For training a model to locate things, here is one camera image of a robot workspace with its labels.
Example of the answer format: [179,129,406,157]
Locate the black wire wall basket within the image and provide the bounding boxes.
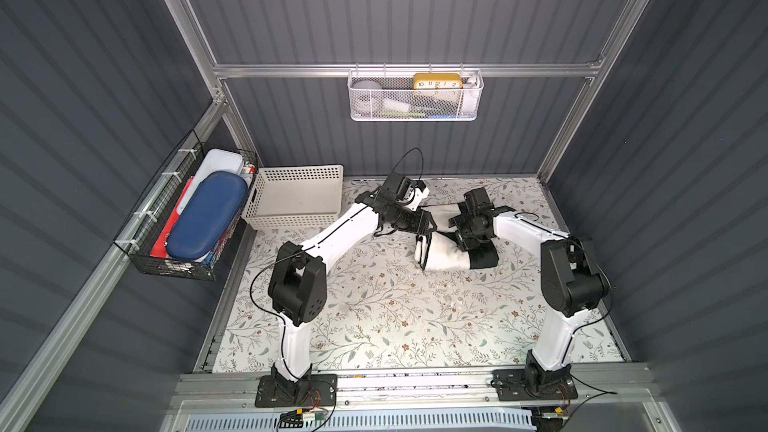
[115,132,260,281]

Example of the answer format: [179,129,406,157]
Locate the black white checkered pillowcase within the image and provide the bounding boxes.
[414,202,499,271]

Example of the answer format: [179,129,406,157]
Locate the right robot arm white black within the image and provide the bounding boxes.
[449,188,610,373]

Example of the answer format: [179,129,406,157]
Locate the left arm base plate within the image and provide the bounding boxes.
[254,374,338,409]

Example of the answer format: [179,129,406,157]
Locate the blue oval case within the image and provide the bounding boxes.
[166,171,248,261]

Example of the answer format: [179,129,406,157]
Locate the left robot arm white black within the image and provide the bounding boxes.
[268,172,436,384]

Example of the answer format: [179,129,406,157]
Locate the red flat book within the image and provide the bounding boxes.
[150,178,193,259]

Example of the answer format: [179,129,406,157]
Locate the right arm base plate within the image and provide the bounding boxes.
[490,366,578,402]

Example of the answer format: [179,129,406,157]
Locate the white tape roll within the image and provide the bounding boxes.
[350,80,383,115]

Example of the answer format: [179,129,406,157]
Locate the floral patterned table mat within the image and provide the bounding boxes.
[212,176,625,373]

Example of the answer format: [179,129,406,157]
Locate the white mesh hanging basket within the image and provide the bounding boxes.
[347,68,484,122]

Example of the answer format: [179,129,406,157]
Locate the yellow clock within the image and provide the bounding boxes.
[413,72,463,90]

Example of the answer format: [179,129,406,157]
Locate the white plastic box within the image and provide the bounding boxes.
[175,148,244,215]

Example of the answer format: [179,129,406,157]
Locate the white perforated plastic basket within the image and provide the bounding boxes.
[241,165,344,230]

